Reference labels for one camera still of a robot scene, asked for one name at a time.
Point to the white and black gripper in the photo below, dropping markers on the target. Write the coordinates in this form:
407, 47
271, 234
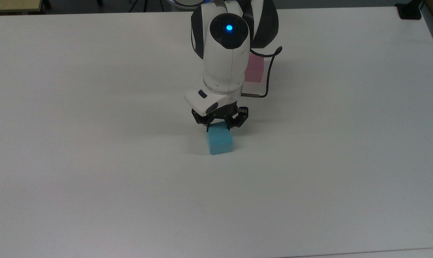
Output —
205, 100

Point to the blue cube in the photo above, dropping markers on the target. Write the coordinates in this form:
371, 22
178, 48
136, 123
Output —
220, 141

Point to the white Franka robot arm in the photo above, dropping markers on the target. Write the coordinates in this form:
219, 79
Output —
227, 61

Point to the pink cube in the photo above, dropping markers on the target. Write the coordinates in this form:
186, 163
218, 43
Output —
255, 70

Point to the wooden board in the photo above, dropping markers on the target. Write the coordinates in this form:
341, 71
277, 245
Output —
13, 5

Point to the black corner mount clamp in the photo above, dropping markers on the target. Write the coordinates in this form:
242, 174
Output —
410, 10

